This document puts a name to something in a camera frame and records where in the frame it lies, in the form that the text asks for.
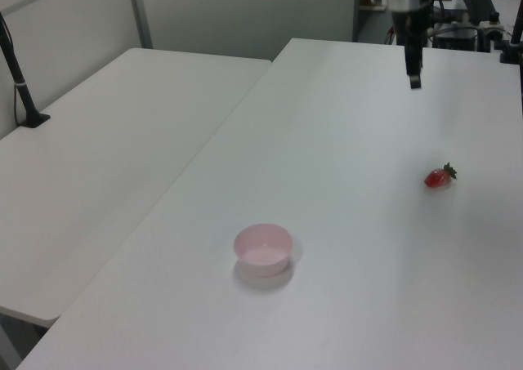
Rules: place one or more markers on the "red strawberry with green leaves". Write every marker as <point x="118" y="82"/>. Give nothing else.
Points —
<point x="436" y="179"/>

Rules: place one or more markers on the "white zip tie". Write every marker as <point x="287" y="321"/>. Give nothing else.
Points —
<point x="20" y="85"/>

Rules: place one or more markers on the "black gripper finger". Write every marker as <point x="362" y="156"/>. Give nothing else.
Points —
<point x="410" y="59"/>
<point x="418" y="59"/>

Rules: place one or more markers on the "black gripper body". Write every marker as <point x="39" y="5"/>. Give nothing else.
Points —
<point x="410" y="25"/>

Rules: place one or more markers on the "black camera stand pole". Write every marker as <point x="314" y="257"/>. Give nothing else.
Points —
<point x="18" y="88"/>

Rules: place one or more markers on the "black equipment box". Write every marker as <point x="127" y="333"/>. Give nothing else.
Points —
<point x="455" y="38"/>

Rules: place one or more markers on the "black clamped stand pole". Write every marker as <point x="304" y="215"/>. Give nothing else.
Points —
<point x="515" y="31"/>

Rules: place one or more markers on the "pink plastic bowl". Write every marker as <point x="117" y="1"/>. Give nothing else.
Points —
<point x="263" y="253"/>

